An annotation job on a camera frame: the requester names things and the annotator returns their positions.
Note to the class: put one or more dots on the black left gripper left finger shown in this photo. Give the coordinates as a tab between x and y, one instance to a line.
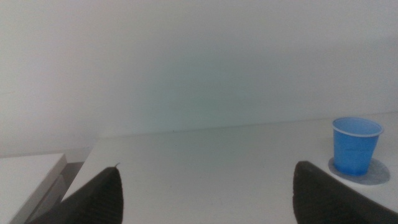
96	199

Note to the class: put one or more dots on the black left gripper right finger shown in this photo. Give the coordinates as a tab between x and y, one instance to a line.
323	202

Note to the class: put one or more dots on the blue plastic cup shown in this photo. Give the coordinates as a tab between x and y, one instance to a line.
354	149

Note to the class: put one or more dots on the round grey cup mat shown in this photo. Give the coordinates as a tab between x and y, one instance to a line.
377	174

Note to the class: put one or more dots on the white side table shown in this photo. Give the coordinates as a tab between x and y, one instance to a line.
25	180

